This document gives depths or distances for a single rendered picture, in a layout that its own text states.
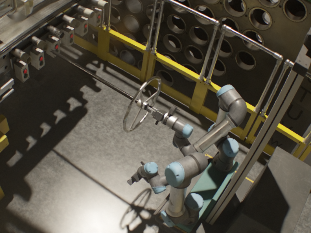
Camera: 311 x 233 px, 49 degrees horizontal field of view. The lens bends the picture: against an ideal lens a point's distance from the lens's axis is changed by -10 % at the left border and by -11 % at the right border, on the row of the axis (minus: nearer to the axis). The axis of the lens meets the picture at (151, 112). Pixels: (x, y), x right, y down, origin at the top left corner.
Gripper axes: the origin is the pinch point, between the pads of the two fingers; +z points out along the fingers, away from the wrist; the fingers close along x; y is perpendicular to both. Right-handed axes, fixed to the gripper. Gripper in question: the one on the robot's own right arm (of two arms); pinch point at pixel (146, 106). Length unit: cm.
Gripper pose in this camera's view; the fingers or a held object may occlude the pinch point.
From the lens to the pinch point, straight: 225.8
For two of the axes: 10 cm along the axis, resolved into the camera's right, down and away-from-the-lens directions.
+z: -8.3, -4.9, 2.8
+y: -4.6, 8.7, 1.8
